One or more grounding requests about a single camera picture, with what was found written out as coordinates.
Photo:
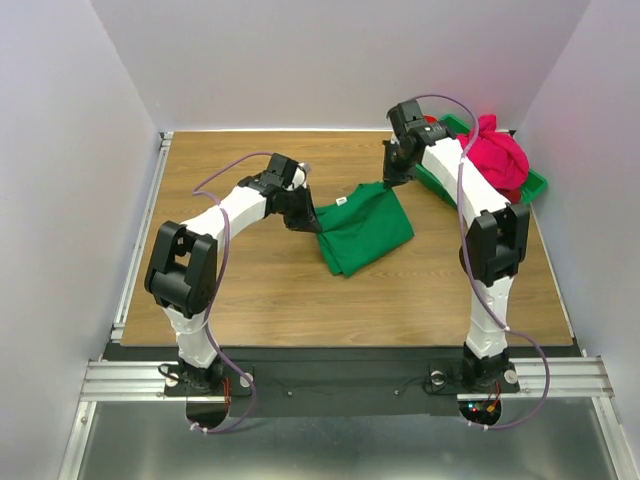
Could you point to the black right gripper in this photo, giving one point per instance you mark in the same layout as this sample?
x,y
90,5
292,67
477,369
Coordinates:
x,y
394,163

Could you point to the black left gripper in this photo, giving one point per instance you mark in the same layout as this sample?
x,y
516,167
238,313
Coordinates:
x,y
307,221

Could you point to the green t shirt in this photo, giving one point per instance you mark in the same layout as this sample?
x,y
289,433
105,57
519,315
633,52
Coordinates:
x,y
361,228

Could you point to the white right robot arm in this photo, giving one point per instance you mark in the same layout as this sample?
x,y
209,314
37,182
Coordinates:
x,y
494,231

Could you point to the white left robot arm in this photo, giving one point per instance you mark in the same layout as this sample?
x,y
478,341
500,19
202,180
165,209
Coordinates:
x,y
189,259

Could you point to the pink t shirt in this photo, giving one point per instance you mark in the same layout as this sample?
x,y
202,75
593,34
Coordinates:
x,y
498,157

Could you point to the green plastic bin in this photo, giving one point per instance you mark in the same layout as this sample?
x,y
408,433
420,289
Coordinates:
x,y
534,185

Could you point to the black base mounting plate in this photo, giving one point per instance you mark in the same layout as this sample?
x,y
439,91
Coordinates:
x,y
342,382

